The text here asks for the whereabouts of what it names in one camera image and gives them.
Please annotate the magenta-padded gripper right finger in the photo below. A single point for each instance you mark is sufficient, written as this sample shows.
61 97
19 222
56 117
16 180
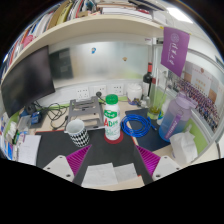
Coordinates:
166 166

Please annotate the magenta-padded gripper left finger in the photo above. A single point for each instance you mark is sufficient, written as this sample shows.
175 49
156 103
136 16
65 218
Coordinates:
58 166

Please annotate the white green-capped drink bottle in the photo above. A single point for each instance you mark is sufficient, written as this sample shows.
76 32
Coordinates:
112 123

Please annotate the purple translucent water jug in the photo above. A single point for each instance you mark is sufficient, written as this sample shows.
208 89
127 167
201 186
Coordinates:
175 120

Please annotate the white tissue pack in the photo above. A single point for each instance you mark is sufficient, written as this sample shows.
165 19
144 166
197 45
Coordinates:
183 148

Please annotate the dark blue mouse pad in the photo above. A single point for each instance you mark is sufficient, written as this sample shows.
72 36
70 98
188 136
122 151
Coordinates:
150 141

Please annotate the white printed paper stack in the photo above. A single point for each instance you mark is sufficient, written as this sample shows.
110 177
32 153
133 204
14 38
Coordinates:
30 150

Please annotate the black white checkered mug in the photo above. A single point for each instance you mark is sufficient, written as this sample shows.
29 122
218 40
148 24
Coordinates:
80 135

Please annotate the small white paper sheet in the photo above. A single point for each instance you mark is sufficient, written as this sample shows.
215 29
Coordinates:
126 171

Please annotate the large black desk mat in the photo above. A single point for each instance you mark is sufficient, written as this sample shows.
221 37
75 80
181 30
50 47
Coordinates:
110 153

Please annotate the flat round red coaster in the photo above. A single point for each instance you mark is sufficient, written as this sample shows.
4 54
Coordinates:
115 141

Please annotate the grey metal laptop stand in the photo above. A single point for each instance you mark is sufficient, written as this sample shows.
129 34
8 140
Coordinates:
85 113

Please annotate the white round container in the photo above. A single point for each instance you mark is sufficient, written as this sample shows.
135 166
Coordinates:
135 92

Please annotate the group photo poster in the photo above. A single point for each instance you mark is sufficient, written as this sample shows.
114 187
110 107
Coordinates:
203 93

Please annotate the dark wine bottle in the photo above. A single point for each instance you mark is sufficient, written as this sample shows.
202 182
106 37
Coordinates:
147 80

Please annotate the black computer monitor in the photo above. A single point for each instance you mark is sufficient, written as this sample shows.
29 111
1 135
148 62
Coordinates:
26 83

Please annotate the beige shelf with books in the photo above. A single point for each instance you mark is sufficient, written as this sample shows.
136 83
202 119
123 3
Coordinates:
93 25

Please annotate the white wall power outlet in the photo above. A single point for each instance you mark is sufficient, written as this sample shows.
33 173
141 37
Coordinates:
117 89
99 90
82 93

